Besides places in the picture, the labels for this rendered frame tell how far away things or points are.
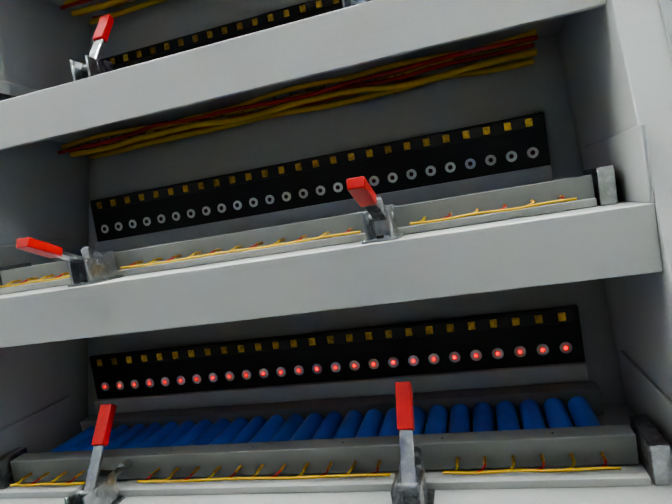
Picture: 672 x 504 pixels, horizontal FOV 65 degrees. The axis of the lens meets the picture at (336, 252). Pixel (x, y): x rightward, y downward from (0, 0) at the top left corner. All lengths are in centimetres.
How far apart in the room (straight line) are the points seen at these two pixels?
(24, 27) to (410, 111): 48
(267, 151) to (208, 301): 28
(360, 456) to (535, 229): 23
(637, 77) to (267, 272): 29
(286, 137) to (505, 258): 36
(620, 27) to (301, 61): 23
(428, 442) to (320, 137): 37
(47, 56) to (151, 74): 31
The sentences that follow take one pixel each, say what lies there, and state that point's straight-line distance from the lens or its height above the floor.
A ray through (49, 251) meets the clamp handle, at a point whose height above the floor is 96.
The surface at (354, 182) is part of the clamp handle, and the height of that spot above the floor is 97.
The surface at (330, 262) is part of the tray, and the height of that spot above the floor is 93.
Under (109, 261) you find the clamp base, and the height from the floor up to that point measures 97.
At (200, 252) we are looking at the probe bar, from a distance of 50.
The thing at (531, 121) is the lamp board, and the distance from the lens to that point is 58.
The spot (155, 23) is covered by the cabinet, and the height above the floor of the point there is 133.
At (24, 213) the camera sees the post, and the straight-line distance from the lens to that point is 71.
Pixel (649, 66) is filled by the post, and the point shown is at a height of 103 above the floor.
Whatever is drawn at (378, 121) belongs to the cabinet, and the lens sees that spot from 64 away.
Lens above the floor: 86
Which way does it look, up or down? 11 degrees up
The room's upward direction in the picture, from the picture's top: 5 degrees counter-clockwise
